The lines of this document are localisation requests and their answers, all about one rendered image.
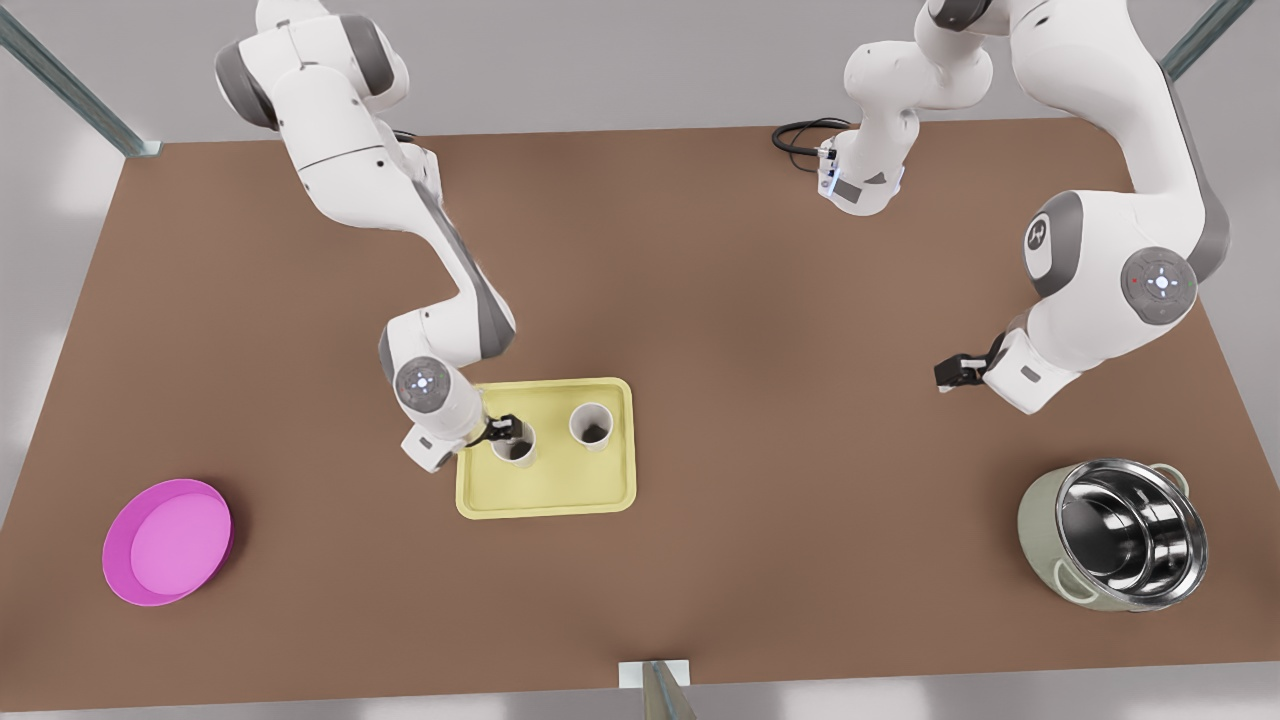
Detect white IKEA cup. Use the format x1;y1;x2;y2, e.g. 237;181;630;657
489;422;538;470
569;402;614;453

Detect yellow rectangular tray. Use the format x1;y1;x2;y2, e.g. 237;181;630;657
455;377;638;520

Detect green steel-lined pot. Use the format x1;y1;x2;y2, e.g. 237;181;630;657
1017;459;1209;613

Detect pink round bowl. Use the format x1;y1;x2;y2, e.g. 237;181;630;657
102;478;235;608

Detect silver frame post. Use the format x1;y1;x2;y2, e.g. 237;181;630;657
619;659;698;720
1160;0;1255;81
0;8;161;159

